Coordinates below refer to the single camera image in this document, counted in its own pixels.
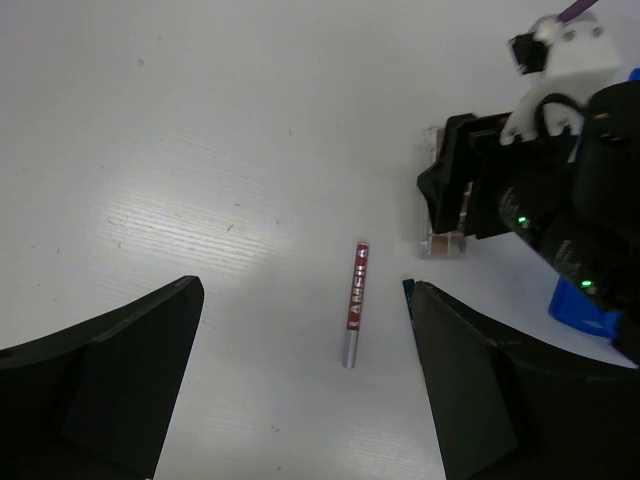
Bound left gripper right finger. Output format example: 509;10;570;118
411;282;639;479

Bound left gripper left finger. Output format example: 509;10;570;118
1;276;204;479

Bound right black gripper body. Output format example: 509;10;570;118
417;113;578;239

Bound clear eyeshadow palette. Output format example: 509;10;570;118
416;127;473;260

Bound dark blue gold pencil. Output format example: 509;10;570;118
402;278;415;321

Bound red silver lip gloss tube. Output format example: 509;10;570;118
342;242;370;369

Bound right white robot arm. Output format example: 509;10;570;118
417;81;639;361

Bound blue plastic organizer bin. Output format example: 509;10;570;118
549;70;639;339

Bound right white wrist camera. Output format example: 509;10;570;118
500;11;622;145

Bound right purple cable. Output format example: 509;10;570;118
555;0;599;24

